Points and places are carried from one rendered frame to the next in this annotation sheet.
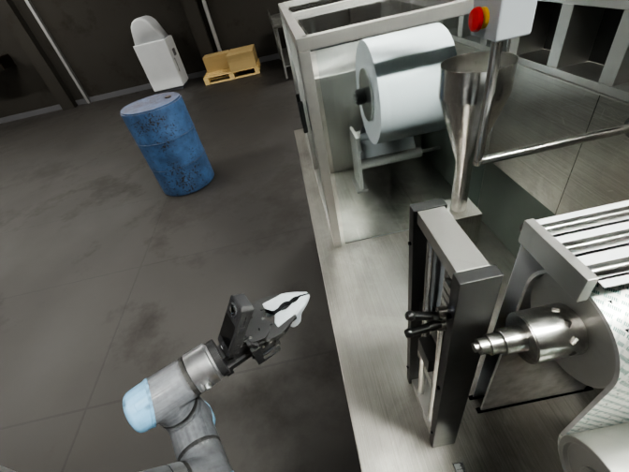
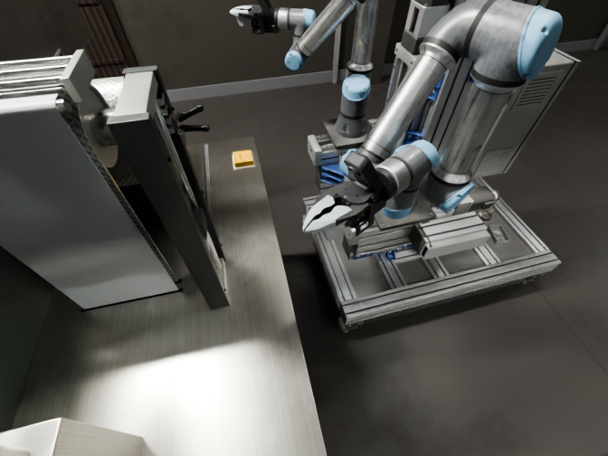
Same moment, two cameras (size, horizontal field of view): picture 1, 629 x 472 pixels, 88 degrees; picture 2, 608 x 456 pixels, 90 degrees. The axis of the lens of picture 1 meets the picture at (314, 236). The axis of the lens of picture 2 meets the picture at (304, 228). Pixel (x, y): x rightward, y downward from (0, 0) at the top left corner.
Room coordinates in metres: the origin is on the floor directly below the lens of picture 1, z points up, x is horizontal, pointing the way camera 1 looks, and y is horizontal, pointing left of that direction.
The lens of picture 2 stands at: (0.76, -0.05, 1.65)
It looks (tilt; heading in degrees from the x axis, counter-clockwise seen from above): 51 degrees down; 165
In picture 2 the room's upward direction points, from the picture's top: straight up
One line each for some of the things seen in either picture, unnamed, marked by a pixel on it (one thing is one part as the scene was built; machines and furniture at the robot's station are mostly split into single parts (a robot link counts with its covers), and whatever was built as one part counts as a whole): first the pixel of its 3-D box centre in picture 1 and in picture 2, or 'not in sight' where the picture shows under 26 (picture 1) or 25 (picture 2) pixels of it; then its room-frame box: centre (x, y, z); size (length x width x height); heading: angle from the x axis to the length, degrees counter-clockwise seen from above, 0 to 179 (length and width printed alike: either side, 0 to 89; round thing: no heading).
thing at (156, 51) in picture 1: (158, 54); not in sight; (8.86, 2.54, 0.74); 0.75 x 0.67 x 1.48; 90
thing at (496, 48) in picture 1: (487, 106); not in sight; (0.49, -0.32, 1.51); 0.02 x 0.02 x 0.20
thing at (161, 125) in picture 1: (171, 144); not in sight; (3.62, 1.32, 0.48); 0.64 x 0.64 x 0.96
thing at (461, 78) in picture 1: (475, 77); not in sight; (0.66, -0.39, 1.50); 0.14 x 0.14 x 0.06
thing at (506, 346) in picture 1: (497, 343); not in sight; (0.20, -0.19, 1.33); 0.06 x 0.03 x 0.03; 89
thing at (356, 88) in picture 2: not in sight; (355, 94); (-0.43, 0.50, 0.98); 0.13 x 0.12 x 0.14; 154
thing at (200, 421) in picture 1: (190, 423); (394, 192); (0.29, 0.31, 1.11); 0.11 x 0.08 x 0.11; 26
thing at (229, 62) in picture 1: (230, 64); not in sight; (8.75, 1.01, 0.24); 1.33 x 0.91 x 0.48; 90
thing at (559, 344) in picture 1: (544, 332); (116, 126); (0.20, -0.25, 1.33); 0.06 x 0.06 x 0.06; 89
